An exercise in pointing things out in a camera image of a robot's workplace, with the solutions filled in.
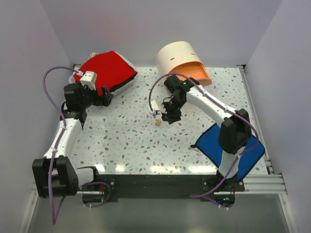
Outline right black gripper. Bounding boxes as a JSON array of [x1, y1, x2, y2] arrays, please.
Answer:
[[158, 96, 186, 124]]

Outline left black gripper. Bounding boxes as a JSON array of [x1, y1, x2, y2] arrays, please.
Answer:
[[79, 82, 113, 109]]

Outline round beige drawer organizer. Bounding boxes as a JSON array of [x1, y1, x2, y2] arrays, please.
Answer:
[[156, 41, 212, 86]]

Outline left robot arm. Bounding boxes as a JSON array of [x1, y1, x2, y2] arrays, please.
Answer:
[[32, 83, 114, 198]]

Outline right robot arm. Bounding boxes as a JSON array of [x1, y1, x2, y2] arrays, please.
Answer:
[[162, 75, 251, 191]]

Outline small tan eraser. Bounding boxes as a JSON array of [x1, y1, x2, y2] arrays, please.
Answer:
[[155, 120, 162, 126]]

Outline black cloth under red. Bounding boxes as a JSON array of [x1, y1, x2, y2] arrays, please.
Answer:
[[109, 63, 138, 96]]

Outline white plastic basket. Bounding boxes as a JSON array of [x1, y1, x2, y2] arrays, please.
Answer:
[[69, 50, 138, 97]]

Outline blue microfiber cloth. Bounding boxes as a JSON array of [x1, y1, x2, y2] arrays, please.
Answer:
[[193, 123, 265, 181]]

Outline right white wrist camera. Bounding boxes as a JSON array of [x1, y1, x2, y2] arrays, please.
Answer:
[[147, 100, 167, 116]]

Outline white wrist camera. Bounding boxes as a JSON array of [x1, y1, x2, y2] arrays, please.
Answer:
[[147, 100, 167, 116], [80, 71, 97, 90]]

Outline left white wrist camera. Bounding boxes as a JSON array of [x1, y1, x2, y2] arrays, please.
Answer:
[[80, 71, 97, 90]]

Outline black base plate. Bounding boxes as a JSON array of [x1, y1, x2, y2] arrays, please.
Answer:
[[72, 173, 246, 203]]

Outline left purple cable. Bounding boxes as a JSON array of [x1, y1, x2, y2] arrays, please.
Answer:
[[43, 67, 111, 225]]

